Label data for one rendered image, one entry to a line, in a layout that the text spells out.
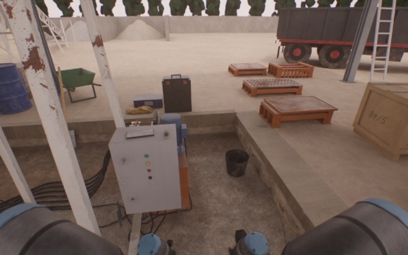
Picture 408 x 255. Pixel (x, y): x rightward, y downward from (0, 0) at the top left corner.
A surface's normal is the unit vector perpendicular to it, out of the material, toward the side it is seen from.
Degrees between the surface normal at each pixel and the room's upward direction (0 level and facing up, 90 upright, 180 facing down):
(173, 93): 90
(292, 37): 90
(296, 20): 90
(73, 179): 81
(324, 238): 38
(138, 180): 90
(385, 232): 25
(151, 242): 19
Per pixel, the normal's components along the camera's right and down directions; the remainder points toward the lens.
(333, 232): -0.50, -0.81
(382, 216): 0.04, -0.85
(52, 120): 0.14, 0.30
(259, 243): 0.14, -0.70
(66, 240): 0.50, -0.79
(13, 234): -0.17, -0.62
